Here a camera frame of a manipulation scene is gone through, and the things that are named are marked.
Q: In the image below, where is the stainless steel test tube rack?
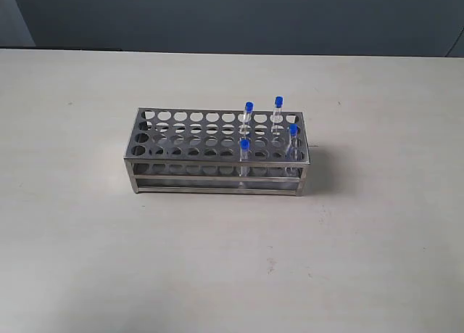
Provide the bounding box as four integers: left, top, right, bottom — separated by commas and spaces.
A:
124, 107, 311, 196

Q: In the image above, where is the blue-capped tube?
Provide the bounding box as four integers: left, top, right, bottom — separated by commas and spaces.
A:
239, 138, 250, 177
239, 102, 254, 139
271, 96, 283, 136
286, 123, 299, 177

